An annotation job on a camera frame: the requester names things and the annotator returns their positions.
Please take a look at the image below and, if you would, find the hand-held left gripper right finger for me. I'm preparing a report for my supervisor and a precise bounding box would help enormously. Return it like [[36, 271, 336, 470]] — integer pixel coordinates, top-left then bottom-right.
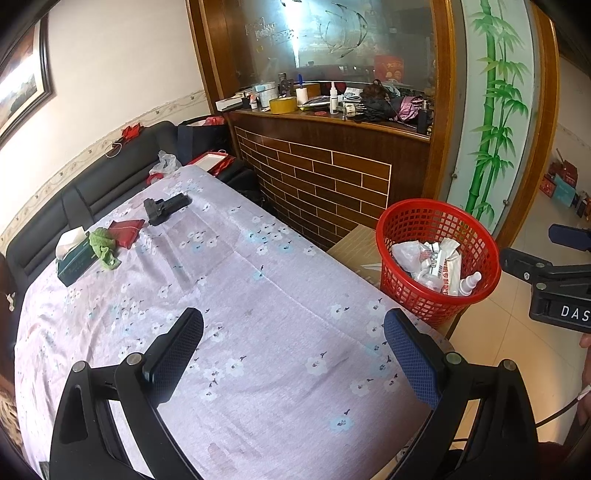
[[383, 308, 539, 480]]

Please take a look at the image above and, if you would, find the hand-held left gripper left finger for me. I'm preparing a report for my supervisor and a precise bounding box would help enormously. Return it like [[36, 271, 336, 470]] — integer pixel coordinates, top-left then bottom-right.
[[48, 307, 205, 480]]

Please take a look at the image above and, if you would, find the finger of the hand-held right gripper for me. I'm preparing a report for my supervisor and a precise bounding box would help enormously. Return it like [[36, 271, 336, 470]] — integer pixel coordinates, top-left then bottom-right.
[[500, 248, 591, 284], [549, 224, 591, 252]]

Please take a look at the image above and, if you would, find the white plastic bottle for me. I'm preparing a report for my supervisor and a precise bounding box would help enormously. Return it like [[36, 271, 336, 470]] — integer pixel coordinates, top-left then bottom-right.
[[447, 271, 482, 296]]

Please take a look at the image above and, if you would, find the white barcode medicine box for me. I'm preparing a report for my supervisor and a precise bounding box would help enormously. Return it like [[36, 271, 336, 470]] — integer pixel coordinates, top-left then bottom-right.
[[427, 244, 451, 278]]

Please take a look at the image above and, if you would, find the clear red print plastic wrapper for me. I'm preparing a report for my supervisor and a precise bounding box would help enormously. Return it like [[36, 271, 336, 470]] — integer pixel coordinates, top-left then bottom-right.
[[390, 240, 435, 278]]

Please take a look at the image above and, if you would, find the red plastic basket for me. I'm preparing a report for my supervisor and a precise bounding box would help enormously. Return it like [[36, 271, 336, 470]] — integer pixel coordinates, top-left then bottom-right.
[[375, 198, 502, 329]]

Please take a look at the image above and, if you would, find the teal cardboard box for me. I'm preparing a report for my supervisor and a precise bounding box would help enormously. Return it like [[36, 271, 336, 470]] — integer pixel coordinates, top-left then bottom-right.
[[554, 175, 578, 204]]

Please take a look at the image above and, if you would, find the red cardboard box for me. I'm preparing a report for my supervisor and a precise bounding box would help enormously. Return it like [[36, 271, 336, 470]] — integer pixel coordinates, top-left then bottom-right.
[[545, 161, 580, 195]]

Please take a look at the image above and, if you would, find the floral purple tablecloth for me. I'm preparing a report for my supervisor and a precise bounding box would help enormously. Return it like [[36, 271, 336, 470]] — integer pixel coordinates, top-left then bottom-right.
[[14, 164, 455, 480]]

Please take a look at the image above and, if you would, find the green towel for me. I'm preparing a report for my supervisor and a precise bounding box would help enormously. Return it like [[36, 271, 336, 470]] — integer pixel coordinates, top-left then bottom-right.
[[89, 227, 122, 271]]

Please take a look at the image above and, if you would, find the red flat packet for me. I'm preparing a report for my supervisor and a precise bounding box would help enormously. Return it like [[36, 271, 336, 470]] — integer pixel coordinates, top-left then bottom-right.
[[107, 218, 147, 250]]

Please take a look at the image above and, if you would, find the dark green tissue box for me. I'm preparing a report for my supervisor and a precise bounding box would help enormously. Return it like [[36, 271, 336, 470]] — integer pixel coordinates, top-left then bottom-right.
[[55, 226, 93, 286]]

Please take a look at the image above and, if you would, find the black toy gun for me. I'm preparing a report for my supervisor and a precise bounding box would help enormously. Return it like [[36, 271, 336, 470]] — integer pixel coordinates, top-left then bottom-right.
[[143, 193, 191, 227]]

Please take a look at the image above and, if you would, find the bamboo print glass panel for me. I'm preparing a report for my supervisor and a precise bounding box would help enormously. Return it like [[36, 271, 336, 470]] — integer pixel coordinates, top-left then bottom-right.
[[438, 0, 539, 236]]

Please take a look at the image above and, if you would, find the dark backpack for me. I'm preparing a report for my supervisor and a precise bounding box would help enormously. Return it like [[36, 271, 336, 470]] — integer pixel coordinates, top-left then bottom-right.
[[228, 168, 266, 204]]

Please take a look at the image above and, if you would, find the black sofa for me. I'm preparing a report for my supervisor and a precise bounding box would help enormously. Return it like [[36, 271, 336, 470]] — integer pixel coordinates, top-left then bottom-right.
[[0, 121, 185, 296]]

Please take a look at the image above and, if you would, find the clear plastic bag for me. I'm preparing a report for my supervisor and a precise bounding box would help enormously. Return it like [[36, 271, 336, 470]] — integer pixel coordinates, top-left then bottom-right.
[[148, 150, 182, 185]]

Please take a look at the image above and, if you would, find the red gift box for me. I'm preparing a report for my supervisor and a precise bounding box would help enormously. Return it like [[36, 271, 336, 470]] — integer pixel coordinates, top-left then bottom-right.
[[187, 150, 236, 178]]

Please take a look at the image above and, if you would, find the pink folded umbrella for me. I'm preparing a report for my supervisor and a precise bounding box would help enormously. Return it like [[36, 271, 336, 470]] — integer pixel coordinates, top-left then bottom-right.
[[394, 95, 432, 123]]

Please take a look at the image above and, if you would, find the black paper bag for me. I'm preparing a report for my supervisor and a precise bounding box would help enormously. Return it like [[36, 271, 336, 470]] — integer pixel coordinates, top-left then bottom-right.
[[178, 115, 232, 167]]

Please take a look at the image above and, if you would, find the black cloth pile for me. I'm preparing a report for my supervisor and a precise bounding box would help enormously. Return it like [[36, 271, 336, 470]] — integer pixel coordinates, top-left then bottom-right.
[[360, 80, 398, 123]]

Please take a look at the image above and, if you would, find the white round tub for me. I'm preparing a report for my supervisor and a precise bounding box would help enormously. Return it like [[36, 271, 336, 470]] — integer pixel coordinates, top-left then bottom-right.
[[254, 82, 278, 109]]

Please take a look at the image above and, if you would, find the framed painting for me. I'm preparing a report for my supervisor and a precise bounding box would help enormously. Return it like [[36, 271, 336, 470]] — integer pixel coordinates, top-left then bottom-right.
[[0, 18, 56, 148]]

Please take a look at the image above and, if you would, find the black cable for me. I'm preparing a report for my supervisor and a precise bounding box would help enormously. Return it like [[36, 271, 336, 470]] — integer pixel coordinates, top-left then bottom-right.
[[536, 392, 585, 428]]

